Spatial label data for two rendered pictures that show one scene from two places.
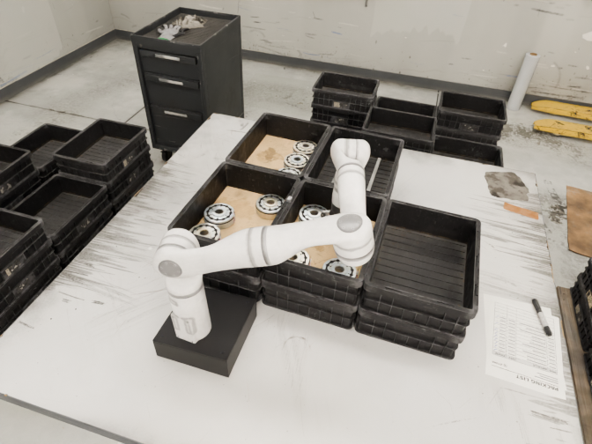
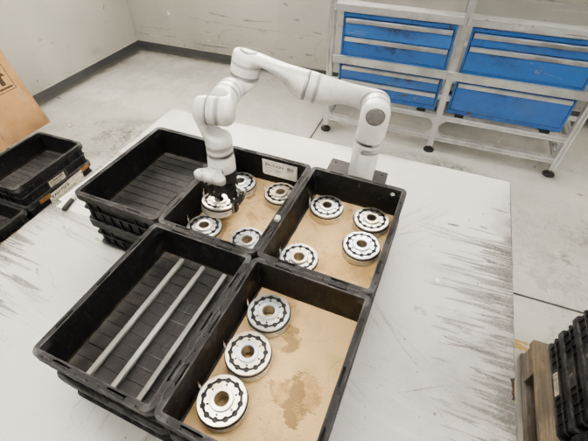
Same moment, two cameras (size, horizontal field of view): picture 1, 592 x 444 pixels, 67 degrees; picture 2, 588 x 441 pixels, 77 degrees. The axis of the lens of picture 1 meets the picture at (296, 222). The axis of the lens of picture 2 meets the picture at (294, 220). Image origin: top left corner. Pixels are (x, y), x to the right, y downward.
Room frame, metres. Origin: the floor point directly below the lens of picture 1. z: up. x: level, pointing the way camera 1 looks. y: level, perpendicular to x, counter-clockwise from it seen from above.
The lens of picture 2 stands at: (1.84, 0.15, 1.64)
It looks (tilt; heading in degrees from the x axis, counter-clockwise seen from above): 45 degrees down; 187
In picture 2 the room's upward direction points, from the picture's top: straight up
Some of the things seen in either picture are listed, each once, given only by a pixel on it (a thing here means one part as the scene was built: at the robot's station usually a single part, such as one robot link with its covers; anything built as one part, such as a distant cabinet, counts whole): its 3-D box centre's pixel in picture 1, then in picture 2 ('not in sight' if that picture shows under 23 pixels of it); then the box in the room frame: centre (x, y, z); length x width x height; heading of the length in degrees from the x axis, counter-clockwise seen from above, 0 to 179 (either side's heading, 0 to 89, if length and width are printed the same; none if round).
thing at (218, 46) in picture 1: (196, 92); not in sight; (2.88, 0.73, 0.45); 0.60 x 0.45 x 0.90; 165
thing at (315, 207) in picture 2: not in sight; (326, 206); (0.99, 0.15, 0.86); 0.10 x 0.10 x 0.01
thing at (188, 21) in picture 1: (190, 20); not in sight; (3.00, 0.75, 0.88); 0.29 x 0.22 x 0.03; 165
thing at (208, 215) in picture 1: (218, 212); (361, 245); (1.14, 0.26, 0.86); 0.10 x 0.10 x 0.01
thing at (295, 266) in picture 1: (328, 226); (241, 193); (1.03, -0.10, 0.92); 0.40 x 0.30 x 0.02; 163
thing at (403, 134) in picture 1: (393, 156); not in sight; (2.33, -0.57, 0.37); 0.40 x 0.30 x 0.45; 75
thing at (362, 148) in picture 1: (351, 165); (213, 125); (1.04, -0.15, 1.15); 0.09 x 0.07 x 0.15; 89
